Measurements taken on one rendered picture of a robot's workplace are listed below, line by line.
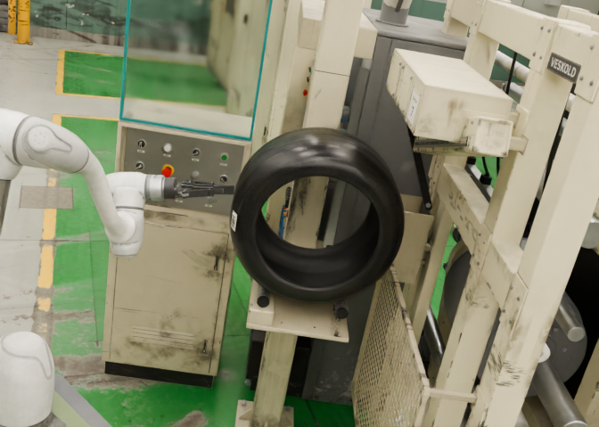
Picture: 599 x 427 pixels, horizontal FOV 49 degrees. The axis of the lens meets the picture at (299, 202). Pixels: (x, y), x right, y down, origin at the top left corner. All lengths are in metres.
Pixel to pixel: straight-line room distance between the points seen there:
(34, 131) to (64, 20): 9.25
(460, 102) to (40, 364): 1.30
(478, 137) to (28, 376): 1.30
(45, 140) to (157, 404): 1.79
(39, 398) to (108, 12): 9.39
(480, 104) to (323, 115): 0.76
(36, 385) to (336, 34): 1.47
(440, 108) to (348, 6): 0.68
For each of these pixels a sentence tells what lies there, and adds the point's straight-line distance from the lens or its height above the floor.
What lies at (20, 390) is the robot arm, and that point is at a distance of 1.88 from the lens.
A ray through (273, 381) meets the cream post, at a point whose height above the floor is 0.30.
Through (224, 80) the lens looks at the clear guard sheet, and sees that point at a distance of 2.72.
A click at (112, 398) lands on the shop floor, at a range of 3.28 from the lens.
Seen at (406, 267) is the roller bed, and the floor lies 0.97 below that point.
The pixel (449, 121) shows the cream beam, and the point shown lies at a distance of 1.86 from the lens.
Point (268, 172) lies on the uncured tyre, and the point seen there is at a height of 1.37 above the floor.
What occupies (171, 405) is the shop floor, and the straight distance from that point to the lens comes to 3.25.
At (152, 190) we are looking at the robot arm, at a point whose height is 1.22.
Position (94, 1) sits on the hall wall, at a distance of 10.94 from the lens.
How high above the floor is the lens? 2.09
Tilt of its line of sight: 22 degrees down
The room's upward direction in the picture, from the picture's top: 10 degrees clockwise
